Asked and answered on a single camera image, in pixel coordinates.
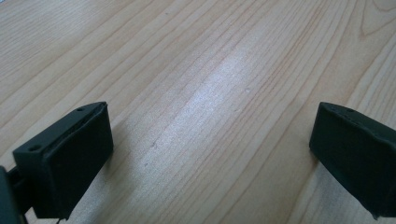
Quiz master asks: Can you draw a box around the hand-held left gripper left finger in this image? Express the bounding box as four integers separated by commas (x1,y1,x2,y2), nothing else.
12,101,115,220

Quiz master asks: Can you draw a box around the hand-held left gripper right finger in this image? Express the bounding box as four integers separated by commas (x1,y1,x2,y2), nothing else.
308,101,396,219

